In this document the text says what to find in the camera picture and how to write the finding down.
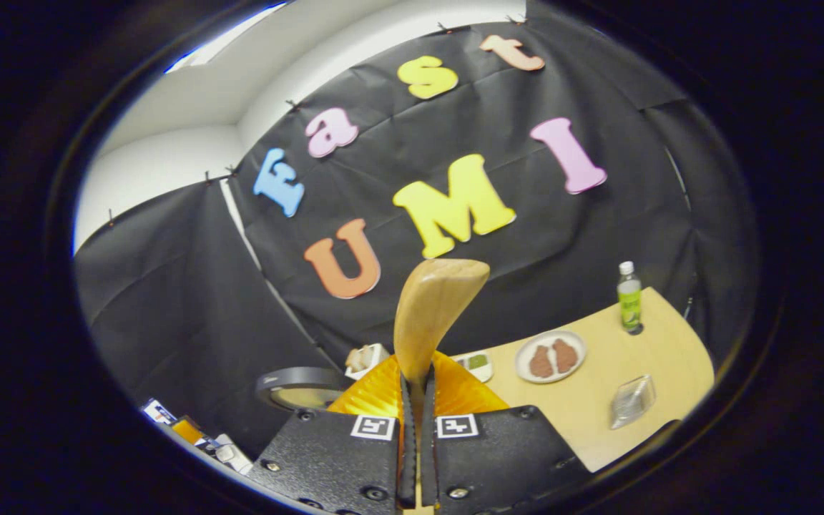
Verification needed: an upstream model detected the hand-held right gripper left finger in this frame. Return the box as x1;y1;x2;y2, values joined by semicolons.
247;353;416;515

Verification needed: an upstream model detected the white divided dish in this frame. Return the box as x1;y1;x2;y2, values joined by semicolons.
455;353;495;383

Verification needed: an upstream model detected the black rice cooker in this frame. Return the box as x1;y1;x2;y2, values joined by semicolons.
255;366;355;413

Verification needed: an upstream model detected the brown meat piece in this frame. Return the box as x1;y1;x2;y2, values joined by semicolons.
552;338;579;374
529;345;554;379

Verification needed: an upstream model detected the white plastic object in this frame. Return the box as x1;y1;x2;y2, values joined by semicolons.
201;433;254;476

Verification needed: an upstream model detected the wooden spoon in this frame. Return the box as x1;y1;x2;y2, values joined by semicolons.
393;258;491;515

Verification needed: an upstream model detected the black backdrop cloth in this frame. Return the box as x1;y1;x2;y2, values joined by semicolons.
74;0;760;458

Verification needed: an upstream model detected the clear chopstick holder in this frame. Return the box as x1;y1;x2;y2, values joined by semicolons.
610;374;657;431

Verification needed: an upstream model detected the green drink bottle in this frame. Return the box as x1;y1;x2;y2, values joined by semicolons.
617;261;644;335

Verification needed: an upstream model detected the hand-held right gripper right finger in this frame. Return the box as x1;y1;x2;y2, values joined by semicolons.
421;350;592;515

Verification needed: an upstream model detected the white round plate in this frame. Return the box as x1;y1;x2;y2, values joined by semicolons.
514;329;588;385

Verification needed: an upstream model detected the ceiling light panel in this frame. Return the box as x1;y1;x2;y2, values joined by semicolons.
164;4;288;74

